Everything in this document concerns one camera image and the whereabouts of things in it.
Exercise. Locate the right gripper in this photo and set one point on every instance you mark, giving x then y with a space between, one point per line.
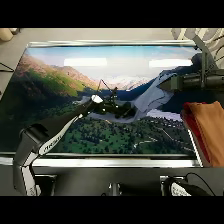
171 83

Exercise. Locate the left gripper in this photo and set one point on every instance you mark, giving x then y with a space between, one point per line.
118 110

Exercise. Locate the light grey garment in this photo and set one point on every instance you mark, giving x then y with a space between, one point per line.
150 98

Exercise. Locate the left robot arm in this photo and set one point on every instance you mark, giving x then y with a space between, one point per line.
50 133

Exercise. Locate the red garment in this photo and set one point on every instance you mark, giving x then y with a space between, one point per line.
193 128

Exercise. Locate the orange garment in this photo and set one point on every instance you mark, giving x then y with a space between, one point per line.
210 133

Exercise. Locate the silver frame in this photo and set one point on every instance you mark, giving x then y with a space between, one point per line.
116 162

